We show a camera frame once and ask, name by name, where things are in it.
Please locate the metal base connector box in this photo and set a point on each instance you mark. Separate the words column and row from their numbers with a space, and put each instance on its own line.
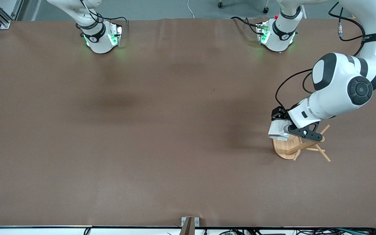
column 262, row 32
column 116, row 36

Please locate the wooden cup rack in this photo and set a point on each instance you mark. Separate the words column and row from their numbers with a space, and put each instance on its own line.
column 284, row 149

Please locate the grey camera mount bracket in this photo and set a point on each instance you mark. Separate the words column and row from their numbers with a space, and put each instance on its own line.
column 188, row 227

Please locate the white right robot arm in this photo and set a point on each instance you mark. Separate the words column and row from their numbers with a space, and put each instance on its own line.
column 98, row 42

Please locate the aluminium frame post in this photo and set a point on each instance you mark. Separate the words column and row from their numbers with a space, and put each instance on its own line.
column 3, row 23

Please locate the brown table cover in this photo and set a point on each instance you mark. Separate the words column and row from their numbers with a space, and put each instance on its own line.
column 188, row 163

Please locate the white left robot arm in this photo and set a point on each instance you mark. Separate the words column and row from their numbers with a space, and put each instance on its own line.
column 338, row 81

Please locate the white faceted cup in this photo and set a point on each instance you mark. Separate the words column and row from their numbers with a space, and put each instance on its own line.
column 277, row 130

